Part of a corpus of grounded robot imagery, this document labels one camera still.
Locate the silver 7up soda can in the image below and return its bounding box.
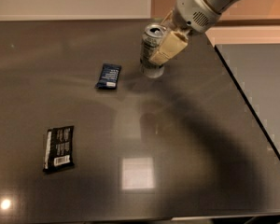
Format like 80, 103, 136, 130
140, 23, 165, 78

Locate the black snack bar wrapper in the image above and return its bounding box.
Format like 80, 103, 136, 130
43, 126, 74, 173

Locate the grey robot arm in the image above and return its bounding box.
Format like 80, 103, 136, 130
148, 0, 239, 66

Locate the blue rxbar blueberry wrapper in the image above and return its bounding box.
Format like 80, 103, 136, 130
95, 63, 121, 90

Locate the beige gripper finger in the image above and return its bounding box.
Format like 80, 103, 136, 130
148, 30, 189, 66
161, 10, 174, 29

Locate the grey side table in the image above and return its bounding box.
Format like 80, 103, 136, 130
215, 44, 280, 160

